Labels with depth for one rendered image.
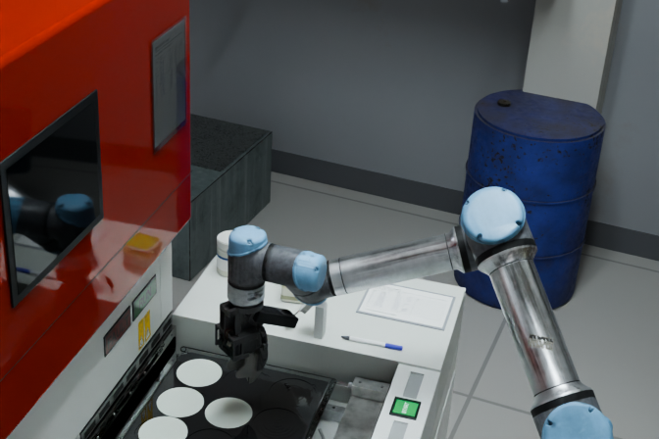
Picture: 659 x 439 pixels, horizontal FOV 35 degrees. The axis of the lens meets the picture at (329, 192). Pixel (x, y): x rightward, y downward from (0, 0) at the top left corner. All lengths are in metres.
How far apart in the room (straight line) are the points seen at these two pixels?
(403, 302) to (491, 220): 0.63
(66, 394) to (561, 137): 2.46
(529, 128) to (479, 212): 2.10
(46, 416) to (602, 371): 2.57
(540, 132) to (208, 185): 1.34
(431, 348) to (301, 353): 0.29
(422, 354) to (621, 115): 2.47
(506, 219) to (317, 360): 0.65
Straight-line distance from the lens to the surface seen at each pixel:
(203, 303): 2.50
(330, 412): 2.39
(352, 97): 4.95
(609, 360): 4.19
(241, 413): 2.29
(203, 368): 2.41
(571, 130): 4.09
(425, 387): 2.29
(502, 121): 4.09
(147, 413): 2.29
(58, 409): 2.02
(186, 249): 4.31
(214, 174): 4.42
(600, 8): 4.25
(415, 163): 4.96
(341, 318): 2.46
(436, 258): 2.12
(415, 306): 2.53
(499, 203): 1.97
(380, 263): 2.12
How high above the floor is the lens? 2.35
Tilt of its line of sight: 27 degrees down
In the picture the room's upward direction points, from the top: 4 degrees clockwise
